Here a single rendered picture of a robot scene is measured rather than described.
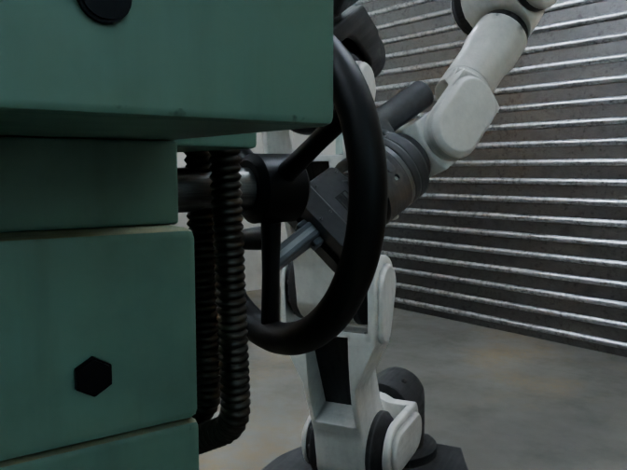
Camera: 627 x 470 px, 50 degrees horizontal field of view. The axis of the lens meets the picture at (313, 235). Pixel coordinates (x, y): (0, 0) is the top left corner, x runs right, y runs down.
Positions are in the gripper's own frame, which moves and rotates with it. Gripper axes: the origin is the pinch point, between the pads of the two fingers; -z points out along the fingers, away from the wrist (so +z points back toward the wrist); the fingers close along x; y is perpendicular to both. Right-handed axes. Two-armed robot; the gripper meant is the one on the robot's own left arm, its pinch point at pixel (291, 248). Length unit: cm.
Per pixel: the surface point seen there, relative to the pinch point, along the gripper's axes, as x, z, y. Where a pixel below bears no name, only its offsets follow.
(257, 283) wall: 72, 132, -365
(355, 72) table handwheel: 1.8, 0.9, 26.5
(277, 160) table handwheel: 3.4, -2.6, 15.5
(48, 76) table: -3, -24, 49
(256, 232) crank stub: 3.2, -2.4, 1.7
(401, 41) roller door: 102, 240, -216
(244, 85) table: -5, -19, 47
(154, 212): -1.8, -19.7, 34.2
